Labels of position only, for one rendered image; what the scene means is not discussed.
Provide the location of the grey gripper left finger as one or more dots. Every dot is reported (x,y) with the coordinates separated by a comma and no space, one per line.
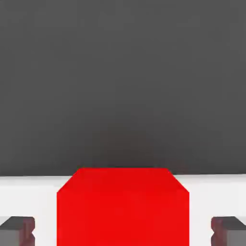
(16,231)

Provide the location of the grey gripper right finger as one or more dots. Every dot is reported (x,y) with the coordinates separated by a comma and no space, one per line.
(229,231)

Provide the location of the small red cube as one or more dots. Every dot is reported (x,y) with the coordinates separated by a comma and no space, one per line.
(123,207)

